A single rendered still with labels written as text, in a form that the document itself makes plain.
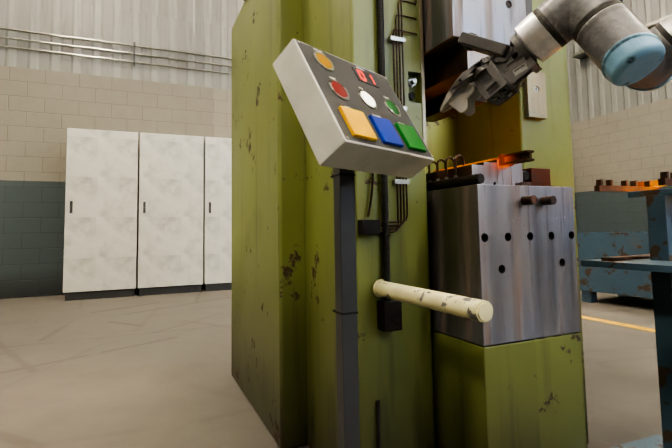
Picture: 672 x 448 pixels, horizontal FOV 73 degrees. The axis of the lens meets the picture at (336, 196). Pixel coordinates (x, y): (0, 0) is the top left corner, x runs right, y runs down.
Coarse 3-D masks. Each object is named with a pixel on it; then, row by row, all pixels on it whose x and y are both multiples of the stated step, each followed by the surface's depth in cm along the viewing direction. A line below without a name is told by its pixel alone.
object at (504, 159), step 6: (528, 150) 129; (498, 156) 138; (504, 156) 137; (510, 156) 135; (516, 156) 133; (522, 156) 131; (528, 156) 129; (474, 162) 149; (480, 162) 146; (504, 162) 137; (510, 162) 134; (516, 162) 133; (522, 162) 133; (450, 168) 160
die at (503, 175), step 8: (496, 160) 138; (464, 168) 137; (472, 168) 134; (480, 168) 135; (488, 168) 136; (496, 168) 137; (504, 168) 139; (512, 168) 140; (520, 168) 141; (432, 176) 151; (440, 176) 147; (448, 176) 144; (488, 176) 136; (496, 176) 137; (504, 176) 138; (512, 176) 140; (520, 176) 141; (496, 184) 137; (504, 184) 138; (512, 184) 139
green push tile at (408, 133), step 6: (396, 126) 105; (402, 126) 106; (408, 126) 109; (402, 132) 104; (408, 132) 106; (414, 132) 109; (402, 138) 104; (408, 138) 104; (414, 138) 107; (408, 144) 103; (414, 144) 104; (420, 144) 107; (414, 150) 105; (420, 150) 106; (426, 150) 108
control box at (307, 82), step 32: (288, 64) 96; (320, 64) 96; (352, 64) 110; (288, 96) 96; (320, 96) 89; (352, 96) 98; (384, 96) 112; (320, 128) 89; (320, 160) 89; (352, 160) 92; (384, 160) 98; (416, 160) 105
